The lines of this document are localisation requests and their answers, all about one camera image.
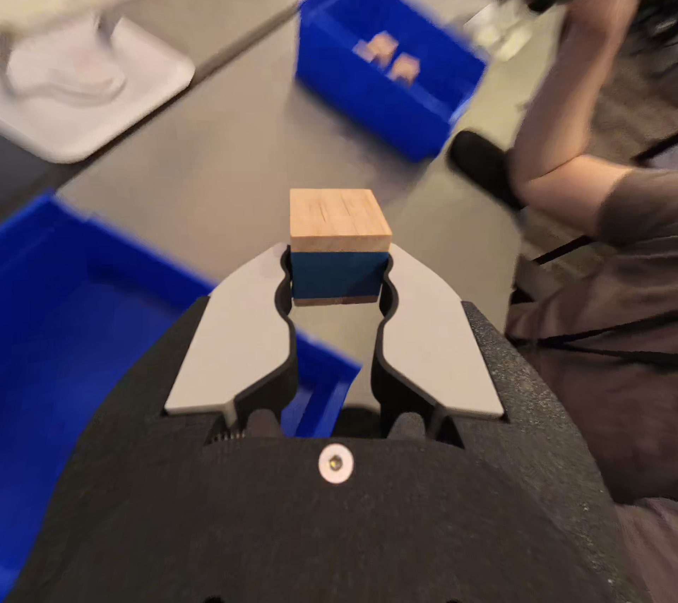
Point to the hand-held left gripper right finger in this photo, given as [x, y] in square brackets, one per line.
[439, 354]

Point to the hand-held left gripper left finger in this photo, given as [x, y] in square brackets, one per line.
[233, 349]

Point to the black pad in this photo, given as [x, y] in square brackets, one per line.
[487, 169]

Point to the blue plastic bin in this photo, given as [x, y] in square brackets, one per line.
[371, 105]
[63, 338]

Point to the person's right forearm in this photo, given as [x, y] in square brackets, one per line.
[572, 137]

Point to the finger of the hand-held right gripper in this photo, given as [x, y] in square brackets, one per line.
[498, 31]

